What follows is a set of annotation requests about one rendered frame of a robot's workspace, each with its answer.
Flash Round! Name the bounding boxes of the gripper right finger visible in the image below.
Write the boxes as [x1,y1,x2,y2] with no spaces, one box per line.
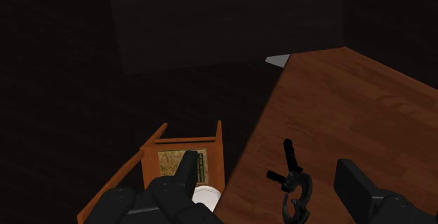
[333,158,438,224]

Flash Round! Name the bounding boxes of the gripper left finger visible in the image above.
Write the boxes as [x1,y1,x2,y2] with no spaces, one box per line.
[84,150,224,224]

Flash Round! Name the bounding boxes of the white round object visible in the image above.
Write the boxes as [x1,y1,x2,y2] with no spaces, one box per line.
[192,185,222,213]

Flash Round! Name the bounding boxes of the black can opener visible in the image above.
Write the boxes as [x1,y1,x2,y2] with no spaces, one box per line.
[266,138,314,224]

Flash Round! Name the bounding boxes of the brown wooden table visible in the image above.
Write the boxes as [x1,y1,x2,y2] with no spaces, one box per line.
[213,46,438,224]

